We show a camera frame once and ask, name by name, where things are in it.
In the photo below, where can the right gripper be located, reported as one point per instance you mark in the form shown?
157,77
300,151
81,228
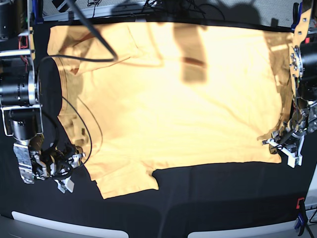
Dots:
36,164

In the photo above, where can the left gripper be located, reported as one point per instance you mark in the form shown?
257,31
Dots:
289,139

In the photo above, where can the yellow t-shirt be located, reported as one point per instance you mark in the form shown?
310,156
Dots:
179,95

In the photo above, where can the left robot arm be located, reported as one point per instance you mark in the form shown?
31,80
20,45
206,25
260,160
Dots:
303,60

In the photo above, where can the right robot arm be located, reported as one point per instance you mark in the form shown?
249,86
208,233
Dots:
36,133

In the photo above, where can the black table cloth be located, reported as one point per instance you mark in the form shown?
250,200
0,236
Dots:
205,197

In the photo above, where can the white left monitor edge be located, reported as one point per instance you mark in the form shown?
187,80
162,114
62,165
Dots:
68,228

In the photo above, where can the white monitor edge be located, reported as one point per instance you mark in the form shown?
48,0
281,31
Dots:
246,232
68,228

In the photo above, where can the lower right red clamp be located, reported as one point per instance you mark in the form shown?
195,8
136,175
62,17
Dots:
301,217

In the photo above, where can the white right monitor edge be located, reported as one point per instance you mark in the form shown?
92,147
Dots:
246,232

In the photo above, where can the blue clamp top left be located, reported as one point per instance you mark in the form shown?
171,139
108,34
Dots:
37,12

